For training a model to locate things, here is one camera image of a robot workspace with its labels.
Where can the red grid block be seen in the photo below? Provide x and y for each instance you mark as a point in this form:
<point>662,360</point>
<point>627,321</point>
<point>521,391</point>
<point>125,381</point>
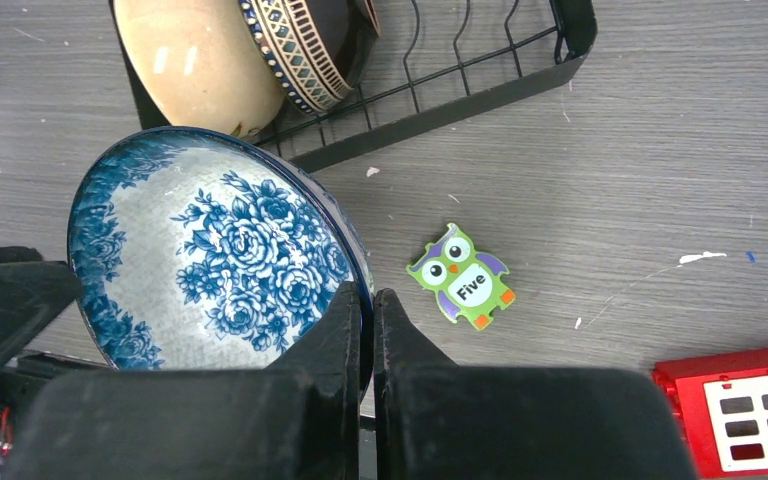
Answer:
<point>720,403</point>

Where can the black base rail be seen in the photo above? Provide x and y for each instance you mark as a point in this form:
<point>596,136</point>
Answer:
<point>21,380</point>

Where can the green owl block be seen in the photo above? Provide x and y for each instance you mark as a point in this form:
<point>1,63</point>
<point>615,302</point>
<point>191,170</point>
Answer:
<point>467,283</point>

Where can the brown rimmed stacked bowl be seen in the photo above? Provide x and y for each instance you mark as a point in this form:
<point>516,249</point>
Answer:
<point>317,49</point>

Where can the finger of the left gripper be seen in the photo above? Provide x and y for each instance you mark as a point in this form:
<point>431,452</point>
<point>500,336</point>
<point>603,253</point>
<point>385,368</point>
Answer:
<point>33,292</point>

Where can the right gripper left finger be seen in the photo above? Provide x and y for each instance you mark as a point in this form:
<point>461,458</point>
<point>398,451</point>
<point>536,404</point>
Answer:
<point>295,419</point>

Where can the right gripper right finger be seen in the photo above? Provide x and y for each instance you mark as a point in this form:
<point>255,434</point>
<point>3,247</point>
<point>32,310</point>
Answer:
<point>436,419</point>

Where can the blue white patterned bowl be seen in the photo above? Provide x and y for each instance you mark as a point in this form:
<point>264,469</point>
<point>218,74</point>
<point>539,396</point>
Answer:
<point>196,250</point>

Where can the cream bowl right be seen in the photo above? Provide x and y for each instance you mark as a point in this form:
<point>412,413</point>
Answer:
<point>199,64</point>

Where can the black wire dish rack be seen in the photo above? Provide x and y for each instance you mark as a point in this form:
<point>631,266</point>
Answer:
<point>435,63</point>

